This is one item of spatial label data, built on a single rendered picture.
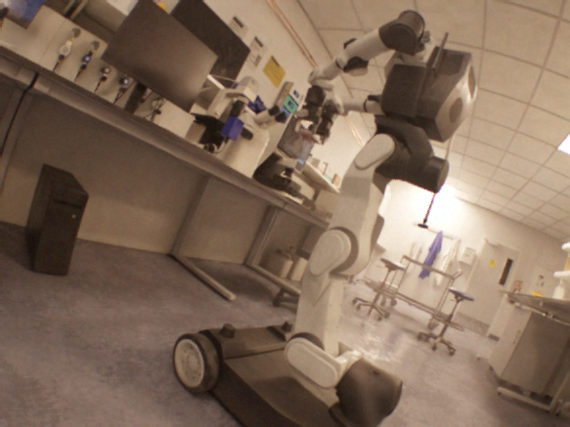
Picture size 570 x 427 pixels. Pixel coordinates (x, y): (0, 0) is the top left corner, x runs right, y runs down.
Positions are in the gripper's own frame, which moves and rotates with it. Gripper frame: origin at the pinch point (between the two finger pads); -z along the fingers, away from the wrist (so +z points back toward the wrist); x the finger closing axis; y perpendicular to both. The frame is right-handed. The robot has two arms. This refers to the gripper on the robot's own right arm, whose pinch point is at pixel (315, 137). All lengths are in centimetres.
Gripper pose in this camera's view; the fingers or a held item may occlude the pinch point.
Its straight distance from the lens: 138.5
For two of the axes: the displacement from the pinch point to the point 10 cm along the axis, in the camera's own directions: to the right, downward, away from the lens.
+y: -3.7, -4.0, -8.4
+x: -7.9, -3.4, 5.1
